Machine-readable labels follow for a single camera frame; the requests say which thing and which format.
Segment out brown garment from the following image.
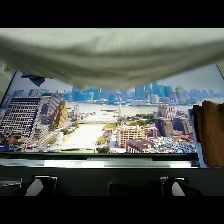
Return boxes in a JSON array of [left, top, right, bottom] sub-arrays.
[[192, 99, 224, 169]]

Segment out pale grey garment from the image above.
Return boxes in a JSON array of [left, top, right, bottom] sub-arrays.
[[0, 27, 224, 91]]

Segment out dark blue garment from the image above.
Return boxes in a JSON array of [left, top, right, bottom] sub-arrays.
[[20, 73, 46, 88]]

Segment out silver frame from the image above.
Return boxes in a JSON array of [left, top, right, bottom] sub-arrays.
[[0, 157, 201, 188]]

